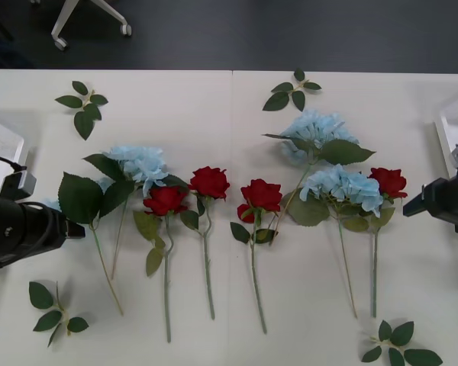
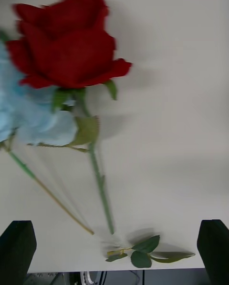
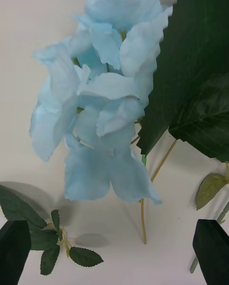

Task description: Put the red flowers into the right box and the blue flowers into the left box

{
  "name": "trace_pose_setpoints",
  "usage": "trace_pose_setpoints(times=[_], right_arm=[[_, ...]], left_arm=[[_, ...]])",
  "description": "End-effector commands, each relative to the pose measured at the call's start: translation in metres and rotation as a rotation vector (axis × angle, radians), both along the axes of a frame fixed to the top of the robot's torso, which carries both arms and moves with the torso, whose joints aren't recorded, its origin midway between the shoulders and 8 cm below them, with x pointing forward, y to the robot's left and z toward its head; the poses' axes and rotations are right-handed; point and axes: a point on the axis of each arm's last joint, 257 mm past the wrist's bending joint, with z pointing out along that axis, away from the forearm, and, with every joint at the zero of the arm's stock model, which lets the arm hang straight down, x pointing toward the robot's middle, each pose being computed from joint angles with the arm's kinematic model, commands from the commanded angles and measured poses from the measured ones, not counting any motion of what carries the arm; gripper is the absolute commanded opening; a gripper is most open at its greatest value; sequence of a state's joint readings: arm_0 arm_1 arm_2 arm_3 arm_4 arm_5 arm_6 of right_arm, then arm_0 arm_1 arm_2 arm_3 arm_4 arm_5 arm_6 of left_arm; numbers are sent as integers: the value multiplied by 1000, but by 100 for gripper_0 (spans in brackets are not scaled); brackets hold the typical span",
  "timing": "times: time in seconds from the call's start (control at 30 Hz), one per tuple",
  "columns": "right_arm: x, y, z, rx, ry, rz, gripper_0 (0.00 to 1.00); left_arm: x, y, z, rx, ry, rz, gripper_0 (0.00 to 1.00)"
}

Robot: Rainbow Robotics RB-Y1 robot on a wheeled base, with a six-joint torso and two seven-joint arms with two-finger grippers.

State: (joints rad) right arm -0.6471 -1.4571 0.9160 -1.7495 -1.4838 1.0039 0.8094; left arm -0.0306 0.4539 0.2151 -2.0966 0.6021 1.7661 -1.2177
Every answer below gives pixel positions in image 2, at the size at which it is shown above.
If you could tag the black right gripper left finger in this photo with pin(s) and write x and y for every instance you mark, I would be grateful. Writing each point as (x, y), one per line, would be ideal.
(16, 254)

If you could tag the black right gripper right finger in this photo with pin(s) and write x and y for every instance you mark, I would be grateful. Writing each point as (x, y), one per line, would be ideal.
(214, 249)

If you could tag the pale blue flower green stem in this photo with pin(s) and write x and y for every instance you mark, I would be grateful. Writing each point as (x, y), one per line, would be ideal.
(35, 118)

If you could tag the red rose with green stem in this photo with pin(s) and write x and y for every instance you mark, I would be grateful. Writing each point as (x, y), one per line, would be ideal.
(71, 51)

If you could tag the loose green leaf twig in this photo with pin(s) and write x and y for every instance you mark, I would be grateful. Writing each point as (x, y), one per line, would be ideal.
(140, 259)

